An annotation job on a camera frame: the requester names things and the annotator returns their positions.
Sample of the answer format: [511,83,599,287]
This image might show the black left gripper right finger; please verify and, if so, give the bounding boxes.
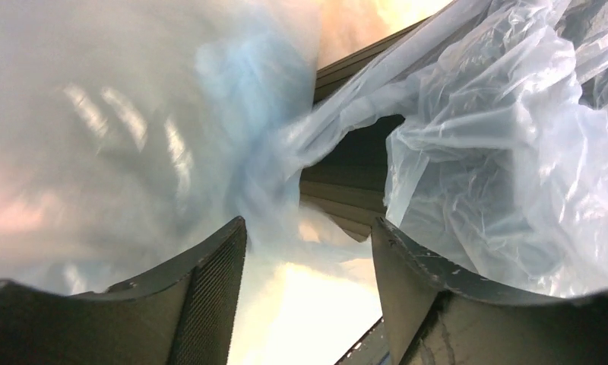
[371,217,608,364]

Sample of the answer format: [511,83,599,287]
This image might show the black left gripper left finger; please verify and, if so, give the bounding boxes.
[0,217,247,364]

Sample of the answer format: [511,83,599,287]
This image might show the black plastic trash bin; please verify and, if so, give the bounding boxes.
[299,24,419,242]

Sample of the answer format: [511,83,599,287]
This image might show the translucent yellowish trash bag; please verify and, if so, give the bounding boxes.
[0,1,369,295]

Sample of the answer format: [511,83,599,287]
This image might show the light blue trash bag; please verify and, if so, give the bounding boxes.
[277,1,608,297]

